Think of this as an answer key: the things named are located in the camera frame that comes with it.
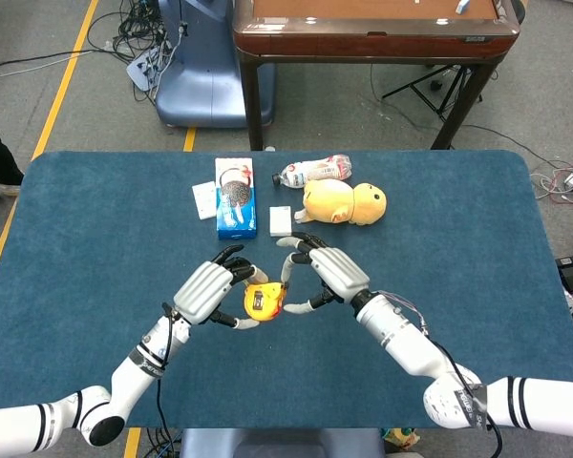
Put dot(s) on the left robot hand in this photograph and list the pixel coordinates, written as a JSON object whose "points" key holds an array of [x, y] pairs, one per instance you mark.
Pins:
{"points": [[205, 291]]}

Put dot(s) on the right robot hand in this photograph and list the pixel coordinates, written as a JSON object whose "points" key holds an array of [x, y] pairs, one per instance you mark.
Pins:
{"points": [[336, 274]]}

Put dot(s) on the yellow tape measure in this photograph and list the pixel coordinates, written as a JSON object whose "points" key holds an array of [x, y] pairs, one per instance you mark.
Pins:
{"points": [[265, 300]]}

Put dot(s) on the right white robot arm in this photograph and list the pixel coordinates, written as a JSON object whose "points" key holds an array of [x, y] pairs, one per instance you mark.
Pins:
{"points": [[439, 362]]}

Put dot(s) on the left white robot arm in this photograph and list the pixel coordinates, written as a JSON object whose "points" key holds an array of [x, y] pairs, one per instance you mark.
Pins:
{"points": [[119, 377]]}

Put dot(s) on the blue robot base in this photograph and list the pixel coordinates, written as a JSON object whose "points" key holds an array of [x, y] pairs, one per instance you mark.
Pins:
{"points": [[205, 62]]}

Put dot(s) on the yellow plush toy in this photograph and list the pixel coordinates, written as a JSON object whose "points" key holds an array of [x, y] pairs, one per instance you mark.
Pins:
{"points": [[344, 202]]}

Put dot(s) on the small white box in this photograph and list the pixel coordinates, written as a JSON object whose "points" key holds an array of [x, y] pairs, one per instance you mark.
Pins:
{"points": [[280, 221]]}

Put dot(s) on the white card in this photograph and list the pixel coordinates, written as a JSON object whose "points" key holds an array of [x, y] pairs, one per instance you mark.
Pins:
{"points": [[204, 200]]}

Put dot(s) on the blue table mat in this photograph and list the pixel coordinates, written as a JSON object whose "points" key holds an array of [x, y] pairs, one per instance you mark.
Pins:
{"points": [[286, 358]]}

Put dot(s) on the blue cookie box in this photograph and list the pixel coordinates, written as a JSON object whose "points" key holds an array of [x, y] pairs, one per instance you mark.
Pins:
{"points": [[235, 198]]}

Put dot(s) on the clear plastic bottle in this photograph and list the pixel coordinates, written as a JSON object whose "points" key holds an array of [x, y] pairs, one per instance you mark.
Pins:
{"points": [[315, 172]]}

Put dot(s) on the blue grey robot torso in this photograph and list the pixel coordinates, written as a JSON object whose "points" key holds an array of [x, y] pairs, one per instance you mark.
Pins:
{"points": [[282, 443]]}

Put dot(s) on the colourful toy under table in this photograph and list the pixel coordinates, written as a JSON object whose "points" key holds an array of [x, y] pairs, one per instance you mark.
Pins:
{"points": [[401, 438]]}

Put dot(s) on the black tripod stand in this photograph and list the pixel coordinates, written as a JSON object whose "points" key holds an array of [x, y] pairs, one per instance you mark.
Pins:
{"points": [[434, 88]]}

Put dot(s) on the grey white power strip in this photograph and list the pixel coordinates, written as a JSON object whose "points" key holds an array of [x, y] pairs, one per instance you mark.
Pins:
{"points": [[143, 69]]}

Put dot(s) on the brown wooden table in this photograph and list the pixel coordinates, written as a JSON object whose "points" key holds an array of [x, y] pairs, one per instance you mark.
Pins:
{"points": [[372, 33]]}

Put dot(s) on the small blue white object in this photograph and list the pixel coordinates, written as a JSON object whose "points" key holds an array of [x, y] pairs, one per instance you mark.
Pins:
{"points": [[463, 6]]}

